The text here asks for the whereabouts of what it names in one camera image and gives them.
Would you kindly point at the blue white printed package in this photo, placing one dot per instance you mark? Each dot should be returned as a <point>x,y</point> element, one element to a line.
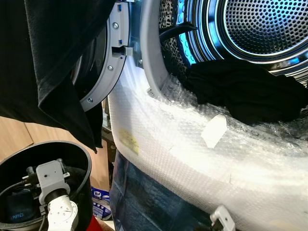
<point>101,204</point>

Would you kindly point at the blue denim cloth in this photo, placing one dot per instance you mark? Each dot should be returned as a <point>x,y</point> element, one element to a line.
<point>149,202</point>

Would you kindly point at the perforated steel washer drum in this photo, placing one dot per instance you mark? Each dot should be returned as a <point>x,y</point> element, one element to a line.
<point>269,24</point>

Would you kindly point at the clear bubble wrap sheet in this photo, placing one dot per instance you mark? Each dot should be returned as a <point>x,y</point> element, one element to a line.
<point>192,168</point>

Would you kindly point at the black curved drum paddle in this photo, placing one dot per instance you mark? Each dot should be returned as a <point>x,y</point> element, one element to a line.
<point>175,32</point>

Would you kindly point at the grey washer door opening rim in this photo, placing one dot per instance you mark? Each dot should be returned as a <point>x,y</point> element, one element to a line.
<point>150,48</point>

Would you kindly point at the grey round washer door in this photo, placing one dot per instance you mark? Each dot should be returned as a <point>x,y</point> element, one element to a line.
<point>115,53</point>

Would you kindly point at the white tape piece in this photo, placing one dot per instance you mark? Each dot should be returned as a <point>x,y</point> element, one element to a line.
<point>214,131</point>

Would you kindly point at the red object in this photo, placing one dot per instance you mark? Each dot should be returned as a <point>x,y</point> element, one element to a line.
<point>94,225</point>

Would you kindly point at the crumpled black garment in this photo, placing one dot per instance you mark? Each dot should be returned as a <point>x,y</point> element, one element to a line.
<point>245,91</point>

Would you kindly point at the black round laundry bucket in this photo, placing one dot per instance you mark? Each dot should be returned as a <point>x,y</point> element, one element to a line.
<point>79,163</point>

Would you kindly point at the black hanging garment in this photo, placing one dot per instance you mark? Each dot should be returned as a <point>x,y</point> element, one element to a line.
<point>48,57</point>

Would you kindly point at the dark blue printed garment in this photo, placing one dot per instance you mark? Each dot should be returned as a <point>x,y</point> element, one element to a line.
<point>21,207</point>

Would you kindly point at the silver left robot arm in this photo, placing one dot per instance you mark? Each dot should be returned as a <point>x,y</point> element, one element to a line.
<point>62,214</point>

